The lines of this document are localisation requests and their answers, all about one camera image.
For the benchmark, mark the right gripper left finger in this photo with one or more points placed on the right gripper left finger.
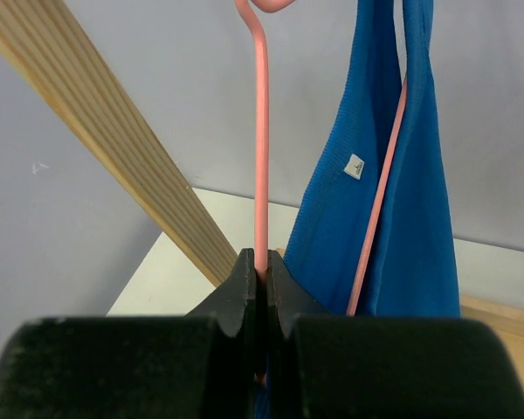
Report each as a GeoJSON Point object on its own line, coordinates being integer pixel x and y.
{"type": "Point", "coordinates": [200, 365]}

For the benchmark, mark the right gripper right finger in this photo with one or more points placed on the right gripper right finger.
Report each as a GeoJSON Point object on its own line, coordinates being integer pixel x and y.
{"type": "Point", "coordinates": [322, 365]}

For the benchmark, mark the blue tank top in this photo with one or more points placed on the blue tank top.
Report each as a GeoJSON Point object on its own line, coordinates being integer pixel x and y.
{"type": "Point", "coordinates": [412, 269]}

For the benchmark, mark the pink hanger of blue top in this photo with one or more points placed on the pink hanger of blue top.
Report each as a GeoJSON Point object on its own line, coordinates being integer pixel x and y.
{"type": "Point", "coordinates": [251, 20]}

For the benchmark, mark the wooden clothes rack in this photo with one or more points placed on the wooden clothes rack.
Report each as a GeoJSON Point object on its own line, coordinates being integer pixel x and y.
{"type": "Point", "coordinates": [44, 42]}

